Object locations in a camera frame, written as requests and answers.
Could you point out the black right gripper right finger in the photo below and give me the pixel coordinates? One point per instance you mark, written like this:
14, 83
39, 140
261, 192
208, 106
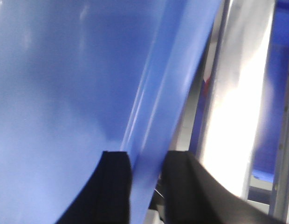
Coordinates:
193, 196

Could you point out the blue plastic tray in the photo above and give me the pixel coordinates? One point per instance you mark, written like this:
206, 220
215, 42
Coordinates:
79, 77

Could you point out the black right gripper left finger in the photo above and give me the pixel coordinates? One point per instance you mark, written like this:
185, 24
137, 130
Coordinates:
105, 199

